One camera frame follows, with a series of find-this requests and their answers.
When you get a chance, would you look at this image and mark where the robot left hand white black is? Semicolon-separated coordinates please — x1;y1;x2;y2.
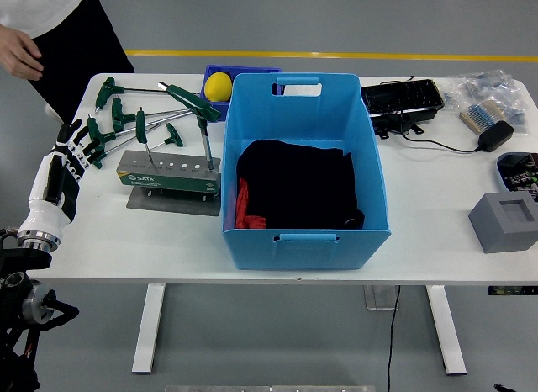
17;119;105;238

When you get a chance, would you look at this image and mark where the person's right hand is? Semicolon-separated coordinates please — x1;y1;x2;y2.
0;24;45;82

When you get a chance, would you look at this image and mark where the green grey metal wrench stand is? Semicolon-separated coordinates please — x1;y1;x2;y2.
116;150;223;217

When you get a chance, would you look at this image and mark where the large green T-handle hex wrench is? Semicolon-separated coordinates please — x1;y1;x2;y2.
157;82;223;173

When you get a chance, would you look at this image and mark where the large light blue plastic box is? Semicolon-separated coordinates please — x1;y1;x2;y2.
221;72;393;271

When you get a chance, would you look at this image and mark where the black electronic box with tabs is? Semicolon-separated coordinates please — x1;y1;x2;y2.
360;77;446;140

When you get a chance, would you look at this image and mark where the person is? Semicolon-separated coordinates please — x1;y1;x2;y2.
0;0;135;124

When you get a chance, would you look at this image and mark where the white table leg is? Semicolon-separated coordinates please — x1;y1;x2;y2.
131;283;167;375
425;284;467;376

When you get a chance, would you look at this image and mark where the black table control panel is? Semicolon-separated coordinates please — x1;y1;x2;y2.
487;285;538;296

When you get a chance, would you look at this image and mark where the grey block with square recess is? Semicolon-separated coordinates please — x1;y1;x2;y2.
467;192;538;254

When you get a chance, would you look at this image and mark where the grey metal floor plate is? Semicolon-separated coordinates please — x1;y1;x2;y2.
363;284;400;311

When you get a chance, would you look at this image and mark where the yellow ball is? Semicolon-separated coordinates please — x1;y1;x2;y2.
203;71;234;103

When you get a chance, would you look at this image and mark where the red cloth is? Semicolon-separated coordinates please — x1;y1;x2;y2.
234;177;268;230

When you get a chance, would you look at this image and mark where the light blue parts tray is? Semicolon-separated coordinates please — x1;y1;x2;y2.
495;151;538;199

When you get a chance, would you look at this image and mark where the small dark blue bin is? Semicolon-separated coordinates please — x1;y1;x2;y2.
200;63;283;124

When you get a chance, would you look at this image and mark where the black power adapter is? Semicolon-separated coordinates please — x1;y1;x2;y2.
477;119;515;153

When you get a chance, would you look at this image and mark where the black cloth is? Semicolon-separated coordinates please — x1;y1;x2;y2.
235;139;366;231

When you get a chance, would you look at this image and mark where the tan blue resistor strip bundle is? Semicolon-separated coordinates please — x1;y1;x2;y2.
458;99;508;135

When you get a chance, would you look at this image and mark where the clear plastic bag of resistors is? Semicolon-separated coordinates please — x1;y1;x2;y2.
440;69;531;136

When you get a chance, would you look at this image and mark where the black hanging cable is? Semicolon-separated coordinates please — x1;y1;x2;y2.
386;284;403;392

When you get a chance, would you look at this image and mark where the small green T-handle hex wrench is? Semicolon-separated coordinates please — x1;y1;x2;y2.
145;122;185;153

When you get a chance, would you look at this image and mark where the black adapter cable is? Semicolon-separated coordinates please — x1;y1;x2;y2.
380;75;483;154

